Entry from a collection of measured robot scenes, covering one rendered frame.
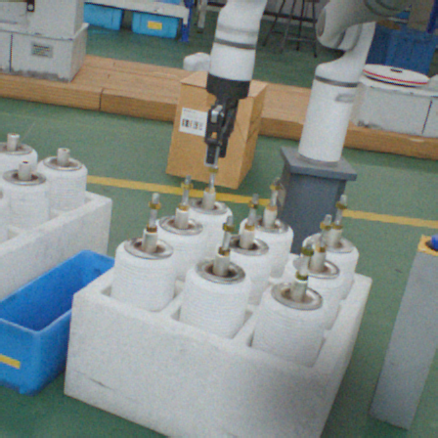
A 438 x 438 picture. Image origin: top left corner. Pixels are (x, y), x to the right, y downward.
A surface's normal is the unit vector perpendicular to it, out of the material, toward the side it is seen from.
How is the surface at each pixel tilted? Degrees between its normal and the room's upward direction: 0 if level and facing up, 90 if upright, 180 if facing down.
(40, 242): 90
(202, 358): 90
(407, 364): 90
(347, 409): 0
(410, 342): 90
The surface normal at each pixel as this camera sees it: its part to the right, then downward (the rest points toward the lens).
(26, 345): -0.36, 0.32
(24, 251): 0.91, 0.28
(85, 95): 0.07, 0.37
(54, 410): 0.17, -0.92
